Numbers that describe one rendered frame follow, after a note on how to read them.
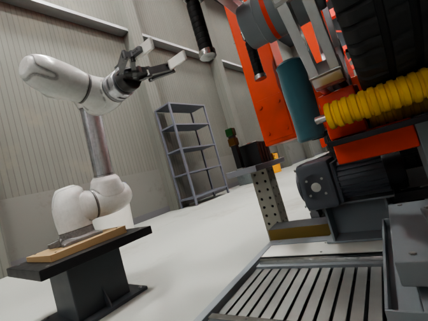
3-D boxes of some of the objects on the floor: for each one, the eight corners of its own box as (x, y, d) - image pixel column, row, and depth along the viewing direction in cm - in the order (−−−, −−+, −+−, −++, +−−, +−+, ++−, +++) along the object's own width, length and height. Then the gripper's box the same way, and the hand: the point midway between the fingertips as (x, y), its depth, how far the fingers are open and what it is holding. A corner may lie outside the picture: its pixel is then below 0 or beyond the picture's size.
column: (288, 243, 133) (265, 167, 136) (271, 244, 139) (249, 172, 141) (293, 237, 142) (272, 165, 144) (277, 238, 147) (256, 169, 150)
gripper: (155, 97, 92) (200, 69, 80) (91, 88, 72) (138, 49, 59) (149, 78, 92) (193, 48, 80) (85, 64, 72) (130, 20, 60)
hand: (167, 51), depth 71 cm, fingers open, 12 cm apart
